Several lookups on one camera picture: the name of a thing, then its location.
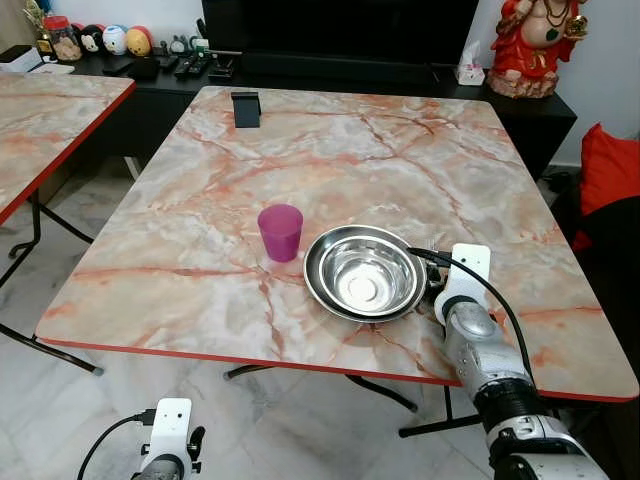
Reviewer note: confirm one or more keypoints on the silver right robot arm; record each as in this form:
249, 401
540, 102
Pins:
495, 370

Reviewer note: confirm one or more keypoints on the stainless steel bowl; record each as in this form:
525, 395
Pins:
368, 275

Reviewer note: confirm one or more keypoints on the stainless steel plate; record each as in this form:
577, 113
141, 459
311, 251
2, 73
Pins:
312, 285

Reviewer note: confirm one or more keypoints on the marble pattern folding table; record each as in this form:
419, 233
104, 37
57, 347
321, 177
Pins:
45, 130
400, 160

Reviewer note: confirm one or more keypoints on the purple plastic cup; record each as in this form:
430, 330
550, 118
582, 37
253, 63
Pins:
281, 235

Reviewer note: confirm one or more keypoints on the red cushion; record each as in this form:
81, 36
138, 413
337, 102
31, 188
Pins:
610, 170

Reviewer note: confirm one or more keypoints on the white tissue box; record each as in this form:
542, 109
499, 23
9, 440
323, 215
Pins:
470, 70

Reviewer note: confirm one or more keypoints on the red laughing buddha statue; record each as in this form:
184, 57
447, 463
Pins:
530, 50

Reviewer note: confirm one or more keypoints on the black stand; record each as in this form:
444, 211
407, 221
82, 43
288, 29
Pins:
246, 110

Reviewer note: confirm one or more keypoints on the black television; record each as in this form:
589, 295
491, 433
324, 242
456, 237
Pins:
340, 30

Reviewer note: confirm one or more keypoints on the black remote control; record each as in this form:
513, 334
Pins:
190, 65

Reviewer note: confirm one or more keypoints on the yellow and orange figurine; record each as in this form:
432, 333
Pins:
139, 43

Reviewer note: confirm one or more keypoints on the white and blue figurine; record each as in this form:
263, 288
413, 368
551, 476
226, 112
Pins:
115, 40

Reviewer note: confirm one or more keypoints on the red lidded snack jar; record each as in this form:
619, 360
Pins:
62, 42

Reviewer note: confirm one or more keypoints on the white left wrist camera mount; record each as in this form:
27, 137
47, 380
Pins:
170, 425

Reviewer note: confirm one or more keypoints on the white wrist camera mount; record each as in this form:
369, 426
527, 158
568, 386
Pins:
170, 425
470, 268

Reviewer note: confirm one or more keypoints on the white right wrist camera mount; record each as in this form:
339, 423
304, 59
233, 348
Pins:
470, 268

